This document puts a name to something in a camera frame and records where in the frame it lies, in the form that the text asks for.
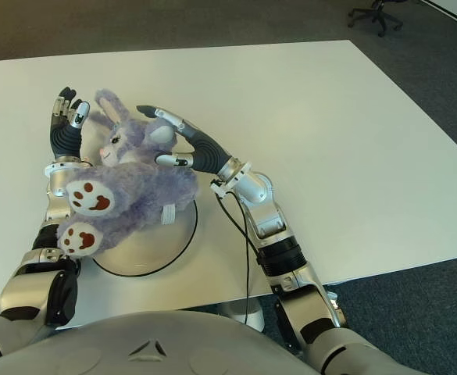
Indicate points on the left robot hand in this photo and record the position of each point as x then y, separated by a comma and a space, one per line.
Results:
66, 138

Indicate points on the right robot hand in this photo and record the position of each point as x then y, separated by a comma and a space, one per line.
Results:
204, 152

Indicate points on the purple plush bunny doll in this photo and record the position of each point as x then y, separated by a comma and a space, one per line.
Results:
134, 187

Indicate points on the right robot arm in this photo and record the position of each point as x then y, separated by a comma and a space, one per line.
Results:
267, 218

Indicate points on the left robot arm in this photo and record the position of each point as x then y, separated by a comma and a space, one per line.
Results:
52, 183

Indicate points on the white plate black rim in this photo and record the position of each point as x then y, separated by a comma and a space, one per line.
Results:
161, 250

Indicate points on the white table leg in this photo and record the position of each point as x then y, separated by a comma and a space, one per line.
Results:
240, 312

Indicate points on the grey robot torso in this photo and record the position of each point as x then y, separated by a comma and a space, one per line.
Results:
154, 347

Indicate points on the black office chair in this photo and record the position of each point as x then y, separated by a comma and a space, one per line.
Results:
376, 15

